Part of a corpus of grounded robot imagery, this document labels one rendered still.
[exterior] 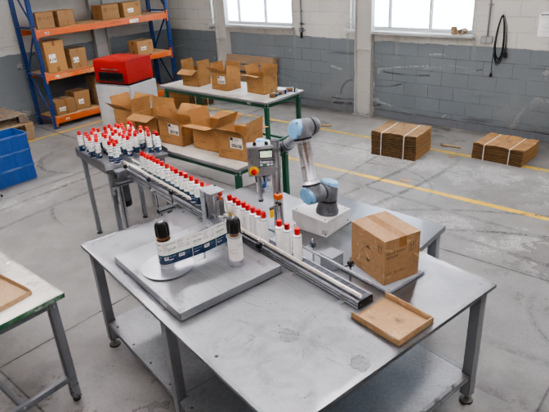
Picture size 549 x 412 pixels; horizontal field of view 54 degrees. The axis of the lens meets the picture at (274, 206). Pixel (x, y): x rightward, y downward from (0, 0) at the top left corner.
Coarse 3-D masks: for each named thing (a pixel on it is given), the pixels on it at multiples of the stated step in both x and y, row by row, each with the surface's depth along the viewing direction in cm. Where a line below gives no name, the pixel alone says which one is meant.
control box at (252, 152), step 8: (248, 144) 323; (248, 152) 319; (256, 152) 319; (248, 160) 321; (256, 160) 321; (248, 168) 324; (256, 168) 323; (264, 168) 324; (272, 168) 324; (248, 176) 326; (256, 176) 326
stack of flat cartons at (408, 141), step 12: (372, 132) 712; (384, 132) 702; (396, 132) 699; (408, 132) 697; (420, 132) 695; (372, 144) 719; (384, 144) 708; (396, 144) 697; (408, 144) 686; (420, 144) 692; (396, 156) 703; (408, 156) 693; (420, 156) 702
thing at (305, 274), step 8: (192, 208) 391; (248, 240) 340; (256, 248) 336; (264, 248) 329; (272, 256) 324; (280, 256) 319; (288, 264) 314; (304, 272) 303; (312, 280) 300; (320, 280) 293; (328, 288) 289; (336, 288) 285; (360, 288) 284; (336, 296) 286; (344, 296) 281; (352, 304) 277; (360, 304) 274
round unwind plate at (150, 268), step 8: (144, 264) 316; (152, 264) 315; (176, 264) 314; (184, 264) 313; (192, 264) 313; (144, 272) 307; (152, 272) 307; (160, 272) 306; (168, 272) 306; (176, 272) 306; (184, 272) 305
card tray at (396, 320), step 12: (384, 300) 280; (396, 300) 277; (360, 312) 272; (372, 312) 271; (384, 312) 271; (396, 312) 270; (408, 312) 270; (420, 312) 266; (372, 324) 258; (384, 324) 263; (396, 324) 262; (408, 324) 262; (420, 324) 261; (384, 336) 253; (396, 336) 254; (408, 336) 250
